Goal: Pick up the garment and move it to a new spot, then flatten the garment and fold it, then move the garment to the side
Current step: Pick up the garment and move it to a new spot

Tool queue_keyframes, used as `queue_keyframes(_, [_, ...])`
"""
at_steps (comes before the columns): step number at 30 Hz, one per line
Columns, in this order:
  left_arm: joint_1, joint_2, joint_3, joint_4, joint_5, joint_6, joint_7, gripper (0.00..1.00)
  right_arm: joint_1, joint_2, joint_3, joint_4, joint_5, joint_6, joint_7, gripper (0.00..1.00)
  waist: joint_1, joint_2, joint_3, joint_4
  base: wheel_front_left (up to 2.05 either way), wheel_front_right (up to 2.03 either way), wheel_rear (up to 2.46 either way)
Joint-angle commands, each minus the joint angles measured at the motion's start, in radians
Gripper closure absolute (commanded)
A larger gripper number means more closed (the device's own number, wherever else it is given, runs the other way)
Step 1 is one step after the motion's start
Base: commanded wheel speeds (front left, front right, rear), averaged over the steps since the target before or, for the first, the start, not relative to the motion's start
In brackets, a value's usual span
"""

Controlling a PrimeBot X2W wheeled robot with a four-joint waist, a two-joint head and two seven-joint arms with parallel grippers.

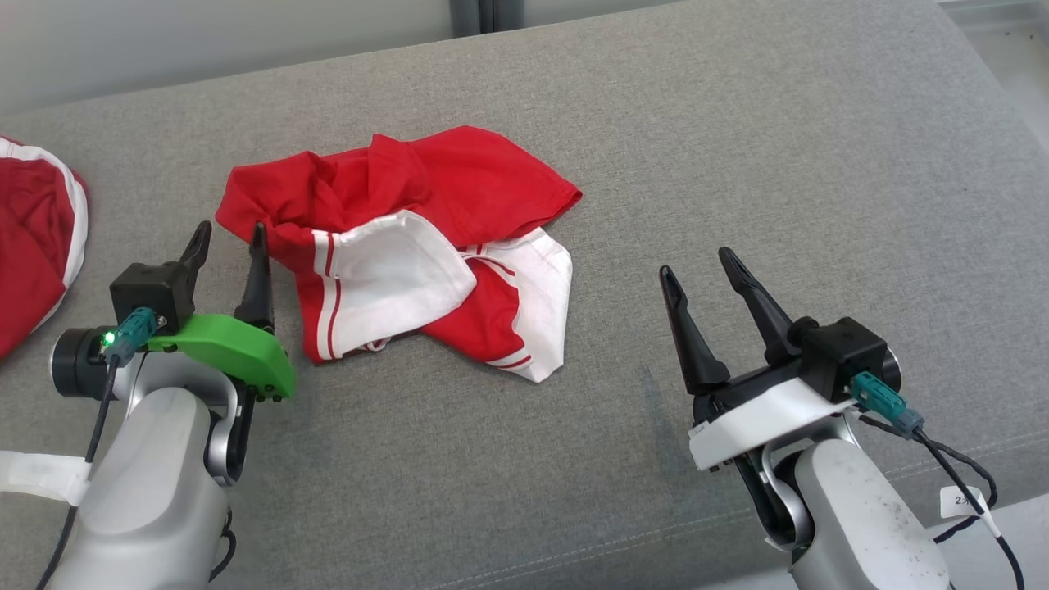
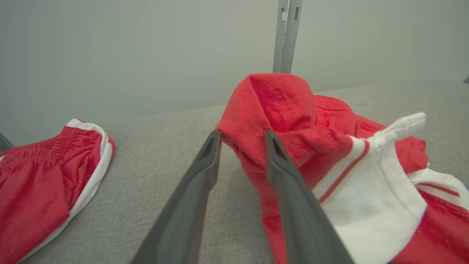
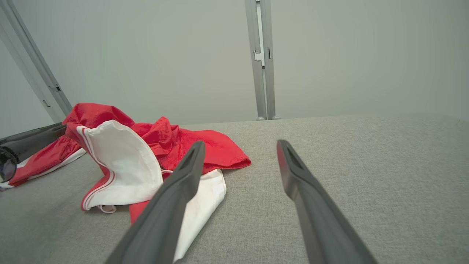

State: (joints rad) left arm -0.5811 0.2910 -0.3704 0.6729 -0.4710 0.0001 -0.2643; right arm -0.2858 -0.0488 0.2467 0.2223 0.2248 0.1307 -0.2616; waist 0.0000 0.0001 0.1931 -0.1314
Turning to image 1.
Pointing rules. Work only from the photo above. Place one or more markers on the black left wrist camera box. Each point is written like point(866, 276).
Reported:
point(152, 287)

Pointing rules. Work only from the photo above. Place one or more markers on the red white numbered jersey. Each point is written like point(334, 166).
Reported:
point(459, 172)

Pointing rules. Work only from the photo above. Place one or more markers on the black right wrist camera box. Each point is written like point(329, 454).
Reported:
point(844, 352)

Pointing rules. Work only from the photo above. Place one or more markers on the red shorts with white stripe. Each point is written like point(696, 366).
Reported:
point(29, 246)

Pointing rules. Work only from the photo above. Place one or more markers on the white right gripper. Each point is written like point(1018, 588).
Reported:
point(762, 414)

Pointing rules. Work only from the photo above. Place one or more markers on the grey double partition post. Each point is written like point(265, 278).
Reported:
point(483, 15)

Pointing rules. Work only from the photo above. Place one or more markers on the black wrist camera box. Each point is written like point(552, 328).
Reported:
point(844, 352)
point(152, 287)

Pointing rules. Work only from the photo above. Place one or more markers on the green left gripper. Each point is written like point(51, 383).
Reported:
point(238, 348)

